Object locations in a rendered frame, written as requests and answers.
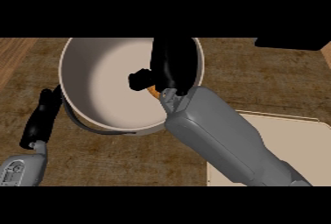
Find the beige tray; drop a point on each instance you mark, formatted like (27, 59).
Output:
(284, 145)

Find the white pot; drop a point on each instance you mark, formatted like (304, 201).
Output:
(112, 84)

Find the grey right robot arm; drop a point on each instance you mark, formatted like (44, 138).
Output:
(224, 137)

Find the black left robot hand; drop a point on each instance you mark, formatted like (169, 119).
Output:
(39, 119)

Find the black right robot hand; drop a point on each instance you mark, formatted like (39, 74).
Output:
(172, 62)

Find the black appliance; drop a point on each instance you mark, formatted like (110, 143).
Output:
(292, 43)

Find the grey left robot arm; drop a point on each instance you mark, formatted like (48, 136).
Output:
(24, 167)

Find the golden brown croissant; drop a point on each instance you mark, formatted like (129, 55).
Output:
(153, 91)

